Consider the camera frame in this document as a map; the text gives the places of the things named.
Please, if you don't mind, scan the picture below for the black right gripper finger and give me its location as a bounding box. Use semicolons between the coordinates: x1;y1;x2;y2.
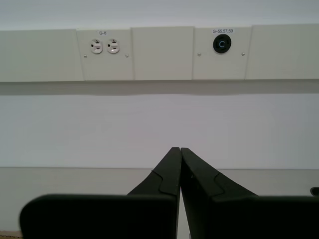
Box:
19;146;181;239
180;147;319;239

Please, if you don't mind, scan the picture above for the cream duplex outlet cover plate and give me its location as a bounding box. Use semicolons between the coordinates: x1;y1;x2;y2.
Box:
76;26;135;81

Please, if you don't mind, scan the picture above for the cream round socket cover plate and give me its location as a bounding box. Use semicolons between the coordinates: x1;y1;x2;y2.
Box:
193;26;253;81

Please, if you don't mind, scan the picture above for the white power outlet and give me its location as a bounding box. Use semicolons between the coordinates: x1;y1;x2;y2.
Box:
89;38;104;55
107;38;119;54

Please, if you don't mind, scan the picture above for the cream blank cover plate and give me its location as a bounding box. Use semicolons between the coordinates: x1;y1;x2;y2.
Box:
131;26;195;81

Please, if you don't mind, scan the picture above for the black round twist-lock socket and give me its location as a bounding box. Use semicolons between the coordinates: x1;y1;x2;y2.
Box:
212;33;232;54

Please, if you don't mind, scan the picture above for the cream wall raceway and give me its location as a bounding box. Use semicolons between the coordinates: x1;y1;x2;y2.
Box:
0;23;319;83

